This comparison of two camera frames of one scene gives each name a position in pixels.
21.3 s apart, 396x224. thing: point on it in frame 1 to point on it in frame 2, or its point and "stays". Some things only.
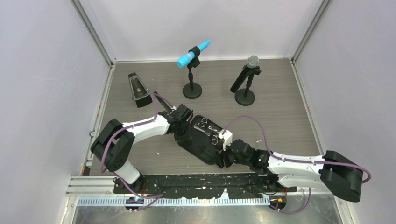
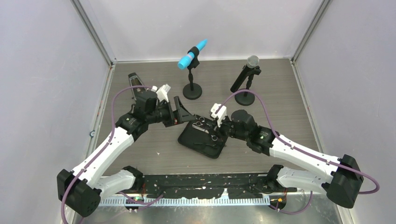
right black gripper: [221, 159] to [220, 129]
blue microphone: [183, 61] stays
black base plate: [196, 186] stays
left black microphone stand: [193, 90] stays
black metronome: [141, 94] stays
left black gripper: [187, 137] to [183, 115]
